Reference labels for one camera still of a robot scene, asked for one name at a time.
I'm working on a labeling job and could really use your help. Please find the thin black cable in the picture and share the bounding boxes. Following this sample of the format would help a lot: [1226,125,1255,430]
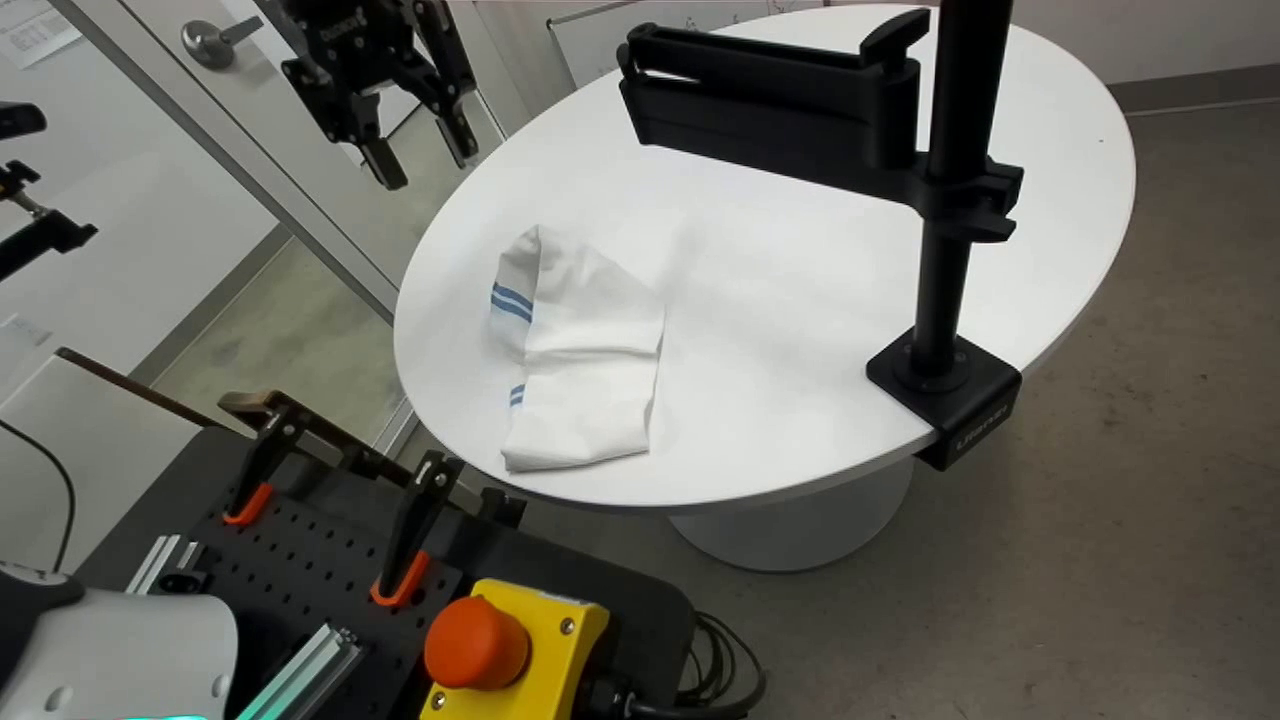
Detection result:
[0,415,79,575]

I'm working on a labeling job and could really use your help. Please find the silver door handle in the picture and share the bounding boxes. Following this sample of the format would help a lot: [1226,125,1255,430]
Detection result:
[179,13,267,72]

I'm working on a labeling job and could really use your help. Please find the white paper sheet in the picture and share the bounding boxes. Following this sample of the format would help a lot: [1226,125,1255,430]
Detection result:
[0,0,85,72]

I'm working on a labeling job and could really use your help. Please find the black perforated mounting board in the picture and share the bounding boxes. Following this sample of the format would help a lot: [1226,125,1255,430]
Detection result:
[73,433,698,720]

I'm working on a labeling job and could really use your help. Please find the white door with window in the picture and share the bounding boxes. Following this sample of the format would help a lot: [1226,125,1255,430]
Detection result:
[117,0,443,169]

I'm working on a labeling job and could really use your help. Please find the black clamp orange handle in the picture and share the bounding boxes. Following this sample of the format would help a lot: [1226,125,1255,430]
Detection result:
[369,451,469,615]
[214,404,303,532]

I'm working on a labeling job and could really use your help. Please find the yellow emergency stop red button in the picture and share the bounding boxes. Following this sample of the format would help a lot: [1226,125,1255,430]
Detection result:
[417,575,617,720]

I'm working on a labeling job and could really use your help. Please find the white tea towel blue stripes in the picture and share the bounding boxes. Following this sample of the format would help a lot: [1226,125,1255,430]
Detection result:
[478,222,670,478]

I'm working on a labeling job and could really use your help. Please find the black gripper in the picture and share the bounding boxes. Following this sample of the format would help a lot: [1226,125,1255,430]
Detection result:
[258,0,485,195]

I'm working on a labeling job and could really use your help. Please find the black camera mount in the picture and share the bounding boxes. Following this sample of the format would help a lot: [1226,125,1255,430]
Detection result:
[0,100,99,283]

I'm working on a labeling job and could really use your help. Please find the white table pedestal base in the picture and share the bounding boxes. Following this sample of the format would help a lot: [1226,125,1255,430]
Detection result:
[662,455,921,575]

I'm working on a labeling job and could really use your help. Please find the black cable bundle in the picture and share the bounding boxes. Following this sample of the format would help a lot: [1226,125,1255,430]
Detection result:
[582,614,771,720]

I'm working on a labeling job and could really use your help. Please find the aluminium extrusion rail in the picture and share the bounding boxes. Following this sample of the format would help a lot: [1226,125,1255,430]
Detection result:
[125,532,206,601]
[236,619,369,720]

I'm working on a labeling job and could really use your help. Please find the orange-handled clamps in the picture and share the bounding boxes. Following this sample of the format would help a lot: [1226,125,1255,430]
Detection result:
[214,387,529,528]

